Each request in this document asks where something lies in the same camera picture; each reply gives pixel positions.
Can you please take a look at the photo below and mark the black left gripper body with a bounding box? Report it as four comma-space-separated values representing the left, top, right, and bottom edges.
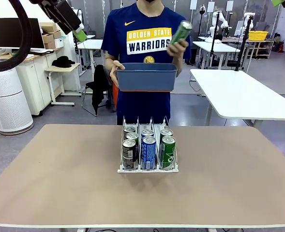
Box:
28, 0, 68, 19

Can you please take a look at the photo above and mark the blue-grey bin with orange handles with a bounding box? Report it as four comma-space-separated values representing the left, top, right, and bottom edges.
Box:
115, 62, 178, 93

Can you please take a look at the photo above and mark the green beverage can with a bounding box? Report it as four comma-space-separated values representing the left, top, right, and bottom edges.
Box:
169, 20, 193, 46
160, 128, 174, 139
160, 135, 176, 170

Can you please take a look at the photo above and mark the person's left forearm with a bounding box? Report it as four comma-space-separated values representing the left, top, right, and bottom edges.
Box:
175, 53, 188, 78

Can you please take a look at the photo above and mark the person's right forearm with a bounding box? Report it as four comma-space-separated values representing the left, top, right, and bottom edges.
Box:
105, 52, 116, 67

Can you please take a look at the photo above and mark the clear plastic can dispenser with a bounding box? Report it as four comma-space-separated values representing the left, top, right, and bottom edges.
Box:
117, 115, 180, 174

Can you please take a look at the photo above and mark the person's right hand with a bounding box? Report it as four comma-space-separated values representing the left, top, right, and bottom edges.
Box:
109, 60, 126, 89

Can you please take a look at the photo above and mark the person's left hand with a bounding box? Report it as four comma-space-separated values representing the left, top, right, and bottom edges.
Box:
166, 40, 189, 58

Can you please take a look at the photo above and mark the white lab desk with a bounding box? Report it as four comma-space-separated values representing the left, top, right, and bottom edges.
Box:
192, 41, 241, 70
77, 38, 104, 73

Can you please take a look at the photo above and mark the yellow plastic crate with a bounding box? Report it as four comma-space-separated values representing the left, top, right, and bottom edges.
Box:
248, 30, 269, 41

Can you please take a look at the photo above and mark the black keyboard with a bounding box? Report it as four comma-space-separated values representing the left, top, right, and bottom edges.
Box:
30, 48, 55, 55

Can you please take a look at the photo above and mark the black hat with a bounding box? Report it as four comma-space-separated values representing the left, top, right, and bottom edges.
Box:
51, 55, 75, 68

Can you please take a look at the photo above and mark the red object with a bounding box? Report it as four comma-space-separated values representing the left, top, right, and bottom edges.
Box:
272, 41, 285, 53

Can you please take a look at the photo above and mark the small white side table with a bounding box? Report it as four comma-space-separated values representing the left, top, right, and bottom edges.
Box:
45, 62, 81, 107

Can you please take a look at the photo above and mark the wooden shelf table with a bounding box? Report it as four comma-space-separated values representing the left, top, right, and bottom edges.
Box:
246, 38, 275, 59

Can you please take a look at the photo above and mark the person in blue shirt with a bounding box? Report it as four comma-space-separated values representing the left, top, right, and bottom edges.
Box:
100, 0, 193, 126

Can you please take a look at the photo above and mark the black computer monitor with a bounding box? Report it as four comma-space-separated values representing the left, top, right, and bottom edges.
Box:
0, 17, 45, 49

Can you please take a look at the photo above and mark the black tripod stand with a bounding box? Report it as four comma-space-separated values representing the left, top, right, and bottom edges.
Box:
209, 11, 222, 67
234, 14, 254, 72

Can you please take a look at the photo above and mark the black chair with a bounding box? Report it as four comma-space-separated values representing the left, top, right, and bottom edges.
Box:
81, 64, 119, 117

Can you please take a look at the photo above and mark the white desk cabinet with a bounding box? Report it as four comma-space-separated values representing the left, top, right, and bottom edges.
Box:
15, 47, 65, 116

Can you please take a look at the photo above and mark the black jacket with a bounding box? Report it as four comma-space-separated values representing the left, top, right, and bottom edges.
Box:
91, 64, 114, 116

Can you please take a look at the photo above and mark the orange jacket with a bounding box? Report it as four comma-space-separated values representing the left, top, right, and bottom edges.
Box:
112, 83, 119, 109

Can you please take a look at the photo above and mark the large white table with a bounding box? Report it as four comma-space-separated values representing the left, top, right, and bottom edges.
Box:
190, 69, 285, 128

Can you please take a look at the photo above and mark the white air purifier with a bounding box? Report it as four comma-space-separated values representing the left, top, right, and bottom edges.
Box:
0, 66, 34, 135

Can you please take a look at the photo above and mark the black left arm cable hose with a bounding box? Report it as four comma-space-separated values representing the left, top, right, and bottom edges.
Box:
0, 0, 34, 73

